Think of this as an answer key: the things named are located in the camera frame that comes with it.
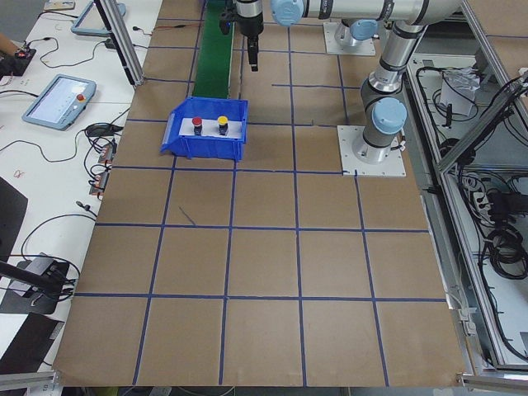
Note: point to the left blue bin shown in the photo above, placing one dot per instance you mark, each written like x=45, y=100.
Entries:
x=201, y=146

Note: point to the white paper bag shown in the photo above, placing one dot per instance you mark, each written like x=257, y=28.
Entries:
x=459, y=87

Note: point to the far teach pendant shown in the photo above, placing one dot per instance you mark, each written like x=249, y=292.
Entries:
x=89, y=22

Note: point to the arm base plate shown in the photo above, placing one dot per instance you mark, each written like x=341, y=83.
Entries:
x=367, y=48
x=361, y=160

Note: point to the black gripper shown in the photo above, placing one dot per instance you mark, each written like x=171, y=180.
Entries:
x=251, y=24

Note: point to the yellow push button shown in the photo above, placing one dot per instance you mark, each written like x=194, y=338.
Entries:
x=223, y=125

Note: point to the green conveyor belt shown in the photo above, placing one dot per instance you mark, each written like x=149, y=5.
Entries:
x=213, y=69

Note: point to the red push button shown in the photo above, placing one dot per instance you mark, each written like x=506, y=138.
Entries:
x=197, y=123

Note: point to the left white foam pad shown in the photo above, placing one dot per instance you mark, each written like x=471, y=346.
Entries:
x=210, y=129

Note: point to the teach pendant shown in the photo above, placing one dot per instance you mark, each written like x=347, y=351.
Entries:
x=60, y=104
x=89, y=22

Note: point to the aluminium frame post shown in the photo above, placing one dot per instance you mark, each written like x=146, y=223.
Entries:
x=114, y=23

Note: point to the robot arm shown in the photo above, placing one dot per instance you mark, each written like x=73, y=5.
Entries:
x=385, y=116
x=353, y=32

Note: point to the near teach pendant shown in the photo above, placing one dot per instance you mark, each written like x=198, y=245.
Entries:
x=60, y=104

